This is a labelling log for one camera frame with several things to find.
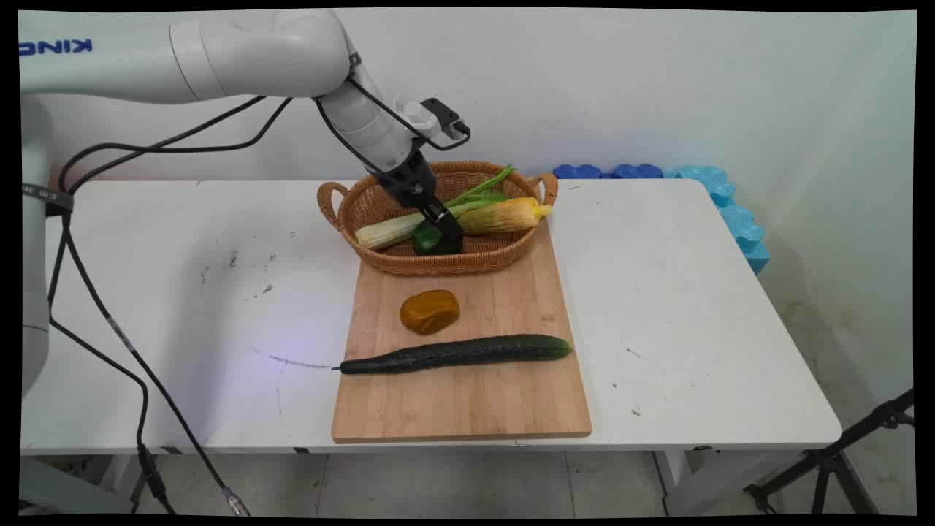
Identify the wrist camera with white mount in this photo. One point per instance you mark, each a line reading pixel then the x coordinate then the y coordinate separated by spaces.
pixel 432 117

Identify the dark green cucumber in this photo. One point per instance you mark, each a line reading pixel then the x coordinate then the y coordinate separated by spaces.
pixel 467 352

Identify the light blue foam mat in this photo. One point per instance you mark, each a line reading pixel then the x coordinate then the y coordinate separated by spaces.
pixel 738 219

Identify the grey table frame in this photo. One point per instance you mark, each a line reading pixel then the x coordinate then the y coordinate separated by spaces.
pixel 66 489

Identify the wooden cutting board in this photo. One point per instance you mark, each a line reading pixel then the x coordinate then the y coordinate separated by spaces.
pixel 467 405

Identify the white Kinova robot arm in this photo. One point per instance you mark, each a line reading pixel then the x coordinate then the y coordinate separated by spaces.
pixel 219 55

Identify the black tripod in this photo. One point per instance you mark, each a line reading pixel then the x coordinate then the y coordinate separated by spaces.
pixel 829 460

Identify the orange-brown potato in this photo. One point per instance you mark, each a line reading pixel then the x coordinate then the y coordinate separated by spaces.
pixel 429 312

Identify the white table leg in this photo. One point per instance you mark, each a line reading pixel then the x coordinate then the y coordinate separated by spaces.
pixel 690 482

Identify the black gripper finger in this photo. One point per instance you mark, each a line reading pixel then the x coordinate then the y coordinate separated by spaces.
pixel 451 228
pixel 440 237

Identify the woven wicker basket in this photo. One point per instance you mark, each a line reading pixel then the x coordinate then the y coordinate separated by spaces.
pixel 467 256

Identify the green bell pepper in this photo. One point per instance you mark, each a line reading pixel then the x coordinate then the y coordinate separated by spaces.
pixel 424 238

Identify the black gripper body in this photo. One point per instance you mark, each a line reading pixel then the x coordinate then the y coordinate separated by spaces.
pixel 407 181

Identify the yellow corn cob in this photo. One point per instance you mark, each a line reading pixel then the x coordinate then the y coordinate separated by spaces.
pixel 504 214

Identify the celery stalk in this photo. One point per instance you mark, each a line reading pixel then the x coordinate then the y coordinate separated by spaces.
pixel 387 232

